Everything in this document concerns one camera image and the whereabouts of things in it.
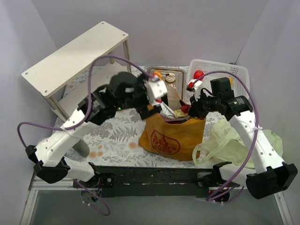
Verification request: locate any red toy apple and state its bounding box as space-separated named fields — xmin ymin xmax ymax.
xmin=193 ymin=70 xmax=204 ymax=81

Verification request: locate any long orange toy bread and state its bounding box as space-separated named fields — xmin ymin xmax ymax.
xmin=153 ymin=71 xmax=163 ymax=80

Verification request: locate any light green plastic grocery bag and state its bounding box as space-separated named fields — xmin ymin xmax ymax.
xmin=192 ymin=119 xmax=284 ymax=170

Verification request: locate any white sprinkled toy donut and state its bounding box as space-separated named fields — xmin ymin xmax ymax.
xmin=165 ymin=73 xmax=176 ymax=83

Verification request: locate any mustard yellow tote bag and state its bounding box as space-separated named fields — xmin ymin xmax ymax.
xmin=139 ymin=113 xmax=206 ymax=161

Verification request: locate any red snack bag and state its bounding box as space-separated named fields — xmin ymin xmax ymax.
xmin=151 ymin=100 xmax=176 ymax=122

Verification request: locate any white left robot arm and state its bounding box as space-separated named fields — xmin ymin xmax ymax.
xmin=25 ymin=72 xmax=167 ymax=188

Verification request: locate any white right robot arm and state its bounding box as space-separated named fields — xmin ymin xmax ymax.
xmin=187 ymin=77 xmax=298 ymax=199

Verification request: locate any white plastic perforated basket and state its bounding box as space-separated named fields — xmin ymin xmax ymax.
xmin=187 ymin=59 xmax=250 ymax=99

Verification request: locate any stainless steel tray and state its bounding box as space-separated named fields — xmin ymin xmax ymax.
xmin=147 ymin=66 xmax=186 ymax=99

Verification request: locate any floral patterned table mat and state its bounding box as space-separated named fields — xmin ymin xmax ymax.
xmin=52 ymin=65 xmax=258 ymax=170

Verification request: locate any white wooden two-tier shelf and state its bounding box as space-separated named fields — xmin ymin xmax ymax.
xmin=22 ymin=21 xmax=129 ymax=121

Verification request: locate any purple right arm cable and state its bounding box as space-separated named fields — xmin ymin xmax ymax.
xmin=196 ymin=71 xmax=260 ymax=202

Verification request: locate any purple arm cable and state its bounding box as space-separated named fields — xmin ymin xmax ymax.
xmin=17 ymin=55 xmax=155 ymax=216
xmin=196 ymin=71 xmax=260 ymax=202

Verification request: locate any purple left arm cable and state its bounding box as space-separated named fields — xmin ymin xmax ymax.
xmin=17 ymin=55 xmax=155 ymax=216

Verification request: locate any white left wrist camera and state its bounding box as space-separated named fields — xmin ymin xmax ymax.
xmin=145 ymin=76 xmax=167 ymax=102

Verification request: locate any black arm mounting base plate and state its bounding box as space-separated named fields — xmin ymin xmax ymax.
xmin=79 ymin=166 xmax=225 ymax=198

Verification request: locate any aluminium frame rail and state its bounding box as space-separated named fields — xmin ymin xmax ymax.
xmin=21 ymin=178 xmax=293 ymax=225

